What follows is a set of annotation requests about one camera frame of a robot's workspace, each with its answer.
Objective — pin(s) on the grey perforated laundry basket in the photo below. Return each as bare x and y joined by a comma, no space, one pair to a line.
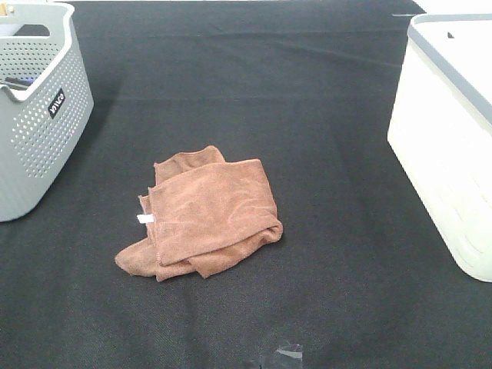
46,102

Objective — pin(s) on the black table cloth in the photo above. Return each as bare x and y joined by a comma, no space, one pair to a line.
360,279

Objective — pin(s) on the white basket with grey rim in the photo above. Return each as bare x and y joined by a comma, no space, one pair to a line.
440,130

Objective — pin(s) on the brown microfiber towel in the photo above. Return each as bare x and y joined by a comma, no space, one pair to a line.
203,215

